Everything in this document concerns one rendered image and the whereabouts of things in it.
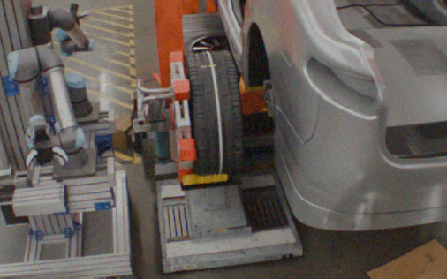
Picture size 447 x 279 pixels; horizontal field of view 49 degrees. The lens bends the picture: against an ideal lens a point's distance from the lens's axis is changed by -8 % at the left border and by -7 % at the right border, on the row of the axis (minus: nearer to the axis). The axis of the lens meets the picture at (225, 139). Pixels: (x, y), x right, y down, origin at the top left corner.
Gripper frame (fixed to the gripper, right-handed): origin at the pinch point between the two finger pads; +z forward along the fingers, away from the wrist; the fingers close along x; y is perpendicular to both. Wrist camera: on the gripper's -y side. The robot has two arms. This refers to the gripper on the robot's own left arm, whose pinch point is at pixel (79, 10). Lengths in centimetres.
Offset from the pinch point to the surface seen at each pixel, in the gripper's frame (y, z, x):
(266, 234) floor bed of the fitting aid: 98, -73, 136
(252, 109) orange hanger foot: 53, -7, 119
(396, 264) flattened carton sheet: 94, -91, 216
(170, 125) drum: 30, -73, 74
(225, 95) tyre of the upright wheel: 2, -83, 101
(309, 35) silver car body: -55, -130, 128
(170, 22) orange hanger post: -6, -18, 63
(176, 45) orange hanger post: 9, -18, 67
